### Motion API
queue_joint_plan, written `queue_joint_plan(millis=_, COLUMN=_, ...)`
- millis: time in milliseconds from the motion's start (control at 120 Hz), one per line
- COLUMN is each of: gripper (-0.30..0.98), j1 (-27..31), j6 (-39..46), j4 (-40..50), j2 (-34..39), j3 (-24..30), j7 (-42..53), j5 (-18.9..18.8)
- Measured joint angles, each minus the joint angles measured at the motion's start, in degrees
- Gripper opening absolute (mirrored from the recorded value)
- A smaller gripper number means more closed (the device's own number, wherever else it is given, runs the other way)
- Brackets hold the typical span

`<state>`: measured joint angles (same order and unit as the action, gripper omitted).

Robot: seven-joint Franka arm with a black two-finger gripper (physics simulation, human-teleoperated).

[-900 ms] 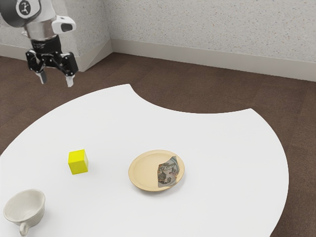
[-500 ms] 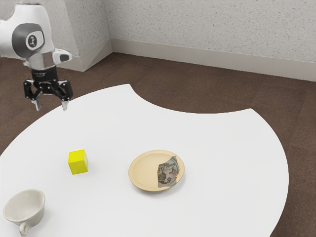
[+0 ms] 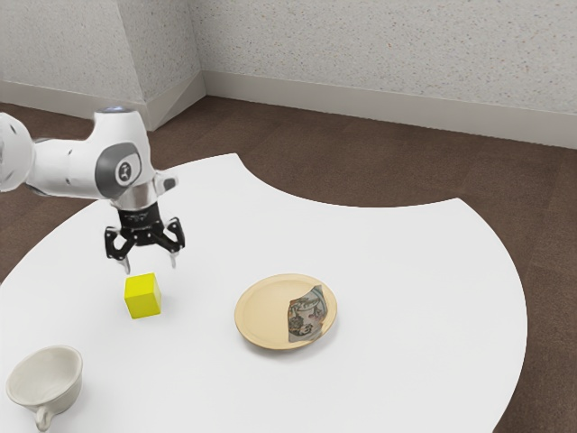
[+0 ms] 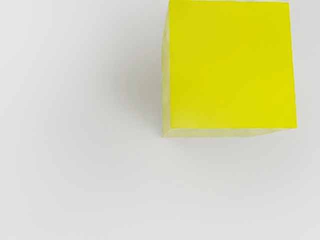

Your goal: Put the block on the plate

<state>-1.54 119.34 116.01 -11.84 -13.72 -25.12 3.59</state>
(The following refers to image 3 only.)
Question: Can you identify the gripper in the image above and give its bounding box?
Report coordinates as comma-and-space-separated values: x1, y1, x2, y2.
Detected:
104, 202, 187, 275

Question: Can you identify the tan round plate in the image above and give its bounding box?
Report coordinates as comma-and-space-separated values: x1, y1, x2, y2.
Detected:
234, 273, 338, 355

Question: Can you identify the yellow cube block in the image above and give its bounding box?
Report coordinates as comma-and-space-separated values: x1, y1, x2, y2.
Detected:
124, 272, 163, 319

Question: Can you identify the white ceramic cup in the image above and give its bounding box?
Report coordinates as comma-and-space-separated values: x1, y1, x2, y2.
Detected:
5, 345, 85, 431

